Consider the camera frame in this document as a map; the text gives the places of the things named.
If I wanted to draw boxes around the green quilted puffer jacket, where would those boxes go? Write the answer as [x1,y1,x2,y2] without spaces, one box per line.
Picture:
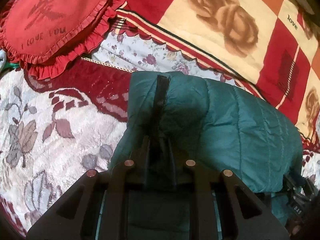
[111,72,302,239]

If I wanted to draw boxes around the floral red white bedspread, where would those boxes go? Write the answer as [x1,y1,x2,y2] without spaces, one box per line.
[1,59,131,237]

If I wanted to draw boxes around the white floral bed sheet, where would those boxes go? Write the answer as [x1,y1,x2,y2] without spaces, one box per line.
[91,31,240,87]

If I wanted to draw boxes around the red heart-shaped ruffled pillow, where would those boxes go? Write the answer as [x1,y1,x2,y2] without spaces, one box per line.
[1,0,125,80]

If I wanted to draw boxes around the red cream checkered rose blanket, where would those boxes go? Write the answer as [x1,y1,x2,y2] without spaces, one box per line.
[118,0,319,153]

